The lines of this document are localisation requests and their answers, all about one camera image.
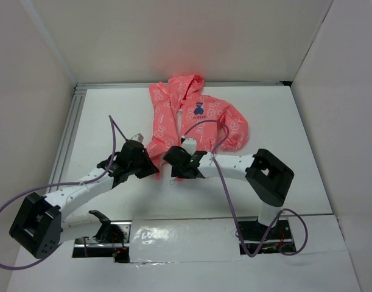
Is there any pink hooded kids jacket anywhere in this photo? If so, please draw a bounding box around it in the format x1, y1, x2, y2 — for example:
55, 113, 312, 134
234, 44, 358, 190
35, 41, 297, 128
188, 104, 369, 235
147, 75, 250, 169

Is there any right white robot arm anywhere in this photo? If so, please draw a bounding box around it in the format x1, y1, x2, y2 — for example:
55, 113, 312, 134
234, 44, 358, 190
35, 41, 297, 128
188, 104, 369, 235
164, 146, 294, 238

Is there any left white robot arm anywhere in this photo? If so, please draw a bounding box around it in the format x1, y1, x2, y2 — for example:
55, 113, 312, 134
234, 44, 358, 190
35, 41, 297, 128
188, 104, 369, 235
9, 139, 159, 259

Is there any white taped base cover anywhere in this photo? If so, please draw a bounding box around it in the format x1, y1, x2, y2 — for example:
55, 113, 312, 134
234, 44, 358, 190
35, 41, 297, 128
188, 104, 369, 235
129, 218, 240, 263

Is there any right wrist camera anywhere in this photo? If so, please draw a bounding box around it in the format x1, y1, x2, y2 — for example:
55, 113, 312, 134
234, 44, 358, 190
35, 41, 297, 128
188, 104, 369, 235
181, 136, 197, 155

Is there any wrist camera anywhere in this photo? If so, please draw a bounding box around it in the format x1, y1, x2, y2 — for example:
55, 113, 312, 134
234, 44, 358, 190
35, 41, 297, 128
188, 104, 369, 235
181, 136, 197, 155
130, 133, 144, 143

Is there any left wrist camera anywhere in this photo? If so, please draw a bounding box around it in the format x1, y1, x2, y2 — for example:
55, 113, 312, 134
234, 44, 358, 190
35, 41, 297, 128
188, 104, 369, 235
130, 133, 144, 143

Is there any aluminium frame rail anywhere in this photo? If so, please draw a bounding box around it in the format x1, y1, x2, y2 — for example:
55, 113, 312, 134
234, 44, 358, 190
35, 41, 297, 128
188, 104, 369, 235
51, 82, 297, 183

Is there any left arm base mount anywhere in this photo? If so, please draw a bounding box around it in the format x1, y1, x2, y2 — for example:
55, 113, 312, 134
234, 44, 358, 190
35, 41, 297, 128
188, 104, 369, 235
72, 210, 132, 263

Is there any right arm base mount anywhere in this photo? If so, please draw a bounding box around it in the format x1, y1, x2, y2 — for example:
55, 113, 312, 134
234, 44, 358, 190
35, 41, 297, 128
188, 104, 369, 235
239, 219, 297, 254

